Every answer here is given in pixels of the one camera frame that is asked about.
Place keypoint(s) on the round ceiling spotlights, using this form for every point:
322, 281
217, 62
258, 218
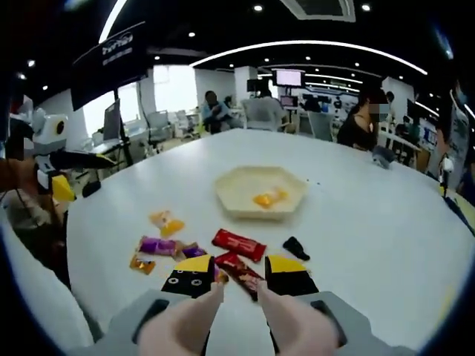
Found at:
258, 7

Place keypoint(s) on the grey cloth bundle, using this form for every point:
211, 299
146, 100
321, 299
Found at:
382, 157

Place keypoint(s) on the large yellow snack packet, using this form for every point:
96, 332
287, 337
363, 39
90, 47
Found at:
265, 200

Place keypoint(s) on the black display stand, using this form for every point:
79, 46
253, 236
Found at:
127, 146

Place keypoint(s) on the ceiling air conditioner vent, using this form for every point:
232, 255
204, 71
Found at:
319, 9

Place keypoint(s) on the small gold candy packet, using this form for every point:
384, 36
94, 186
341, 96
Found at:
143, 264

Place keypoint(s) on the grey monitor on stand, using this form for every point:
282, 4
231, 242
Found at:
111, 120

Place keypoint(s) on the small yellow snack packet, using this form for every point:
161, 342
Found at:
168, 226

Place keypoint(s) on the long purple snack packet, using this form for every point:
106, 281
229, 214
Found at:
159, 245

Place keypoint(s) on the black oval object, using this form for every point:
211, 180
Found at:
91, 189

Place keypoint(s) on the curved ceiling light strip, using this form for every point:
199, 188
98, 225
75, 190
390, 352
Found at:
315, 42

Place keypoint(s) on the short purple snack packet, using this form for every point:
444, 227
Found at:
193, 253

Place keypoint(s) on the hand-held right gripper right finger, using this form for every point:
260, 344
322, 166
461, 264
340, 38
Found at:
289, 282

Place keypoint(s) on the long red snack bar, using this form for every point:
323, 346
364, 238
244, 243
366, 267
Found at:
237, 270
237, 243

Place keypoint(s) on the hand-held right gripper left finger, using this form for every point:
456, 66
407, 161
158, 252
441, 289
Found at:
185, 282

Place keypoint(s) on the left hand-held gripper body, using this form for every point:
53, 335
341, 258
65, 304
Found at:
46, 137

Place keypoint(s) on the white office chair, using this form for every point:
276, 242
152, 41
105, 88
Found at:
321, 126

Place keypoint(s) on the bright hanging monitor screen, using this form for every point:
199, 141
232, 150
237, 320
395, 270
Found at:
288, 78

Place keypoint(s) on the straight ceiling light strip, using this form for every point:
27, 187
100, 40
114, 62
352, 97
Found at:
111, 20

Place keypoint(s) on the small black object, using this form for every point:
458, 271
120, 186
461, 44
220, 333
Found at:
295, 247

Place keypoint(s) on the large black display screen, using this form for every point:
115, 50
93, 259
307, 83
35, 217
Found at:
107, 66

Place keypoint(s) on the beige hexagonal container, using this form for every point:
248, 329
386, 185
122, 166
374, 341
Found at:
237, 185

